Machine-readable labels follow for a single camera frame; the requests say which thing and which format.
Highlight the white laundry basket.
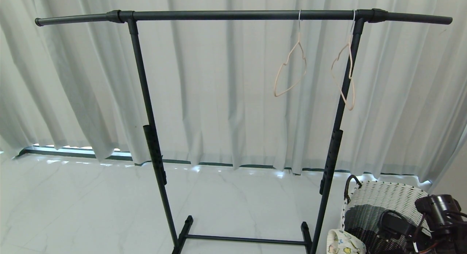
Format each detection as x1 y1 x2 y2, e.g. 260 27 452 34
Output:
340 174 434 254

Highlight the white curtain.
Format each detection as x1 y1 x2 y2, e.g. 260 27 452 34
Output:
0 0 467 191

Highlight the black clothes rack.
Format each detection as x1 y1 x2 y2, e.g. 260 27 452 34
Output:
35 8 453 254

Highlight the pink clothes hanger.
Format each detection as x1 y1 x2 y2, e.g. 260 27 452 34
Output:
274 20 308 98
331 20 356 111

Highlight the cream printed garment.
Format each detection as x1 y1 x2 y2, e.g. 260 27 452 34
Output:
326 228 367 254

